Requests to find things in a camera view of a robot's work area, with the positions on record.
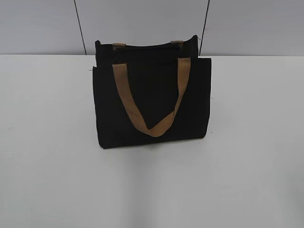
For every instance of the black tote bag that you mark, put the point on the black tote bag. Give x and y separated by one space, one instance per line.
114 128

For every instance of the tan front bag handle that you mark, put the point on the tan front bag handle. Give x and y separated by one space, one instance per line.
152 91

